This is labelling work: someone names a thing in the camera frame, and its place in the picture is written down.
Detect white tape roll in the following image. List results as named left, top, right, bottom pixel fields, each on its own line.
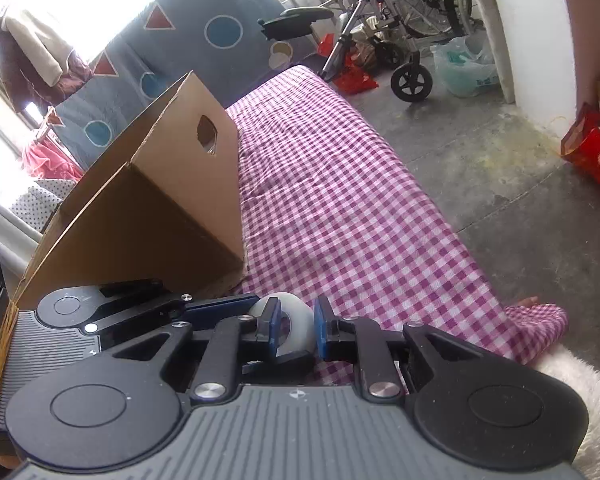
left=248, top=292, right=316, bottom=358

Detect pink white checkered cloth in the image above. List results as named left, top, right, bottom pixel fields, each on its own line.
left=228, top=66, right=568, bottom=363

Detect brown cardboard box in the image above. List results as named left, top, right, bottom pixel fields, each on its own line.
left=0, top=73, right=245, bottom=392

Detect grey white curtain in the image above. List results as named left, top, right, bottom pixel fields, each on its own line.
left=0, top=205, right=42, bottom=278

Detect white dotted cloth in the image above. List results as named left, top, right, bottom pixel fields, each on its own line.
left=8, top=179, right=76, bottom=233

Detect red pink hanging cloth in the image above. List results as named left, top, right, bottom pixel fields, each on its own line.
left=21, top=133, right=84, bottom=182

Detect red plastic bag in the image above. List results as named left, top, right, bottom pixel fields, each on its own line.
left=318, top=40, right=379, bottom=96

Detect white green plastic bag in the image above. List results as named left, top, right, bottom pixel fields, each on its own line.
left=431, top=30, right=500, bottom=98

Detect white fluffy cushion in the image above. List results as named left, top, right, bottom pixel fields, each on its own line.
left=531, top=344, right=600, bottom=479

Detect black seat pad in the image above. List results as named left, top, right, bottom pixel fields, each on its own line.
left=258, top=6, right=334, bottom=41

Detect blue blanket with circles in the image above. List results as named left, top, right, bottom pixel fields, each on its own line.
left=54, top=0, right=315, bottom=169

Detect dark red hanging garment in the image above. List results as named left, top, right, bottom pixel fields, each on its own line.
left=0, top=8, right=93, bottom=114

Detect red gift bag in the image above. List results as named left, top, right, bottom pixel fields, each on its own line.
left=560, top=103, right=600, bottom=185

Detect wheelchair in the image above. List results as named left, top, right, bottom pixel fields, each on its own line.
left=318, top=0, right=474, bottom=103

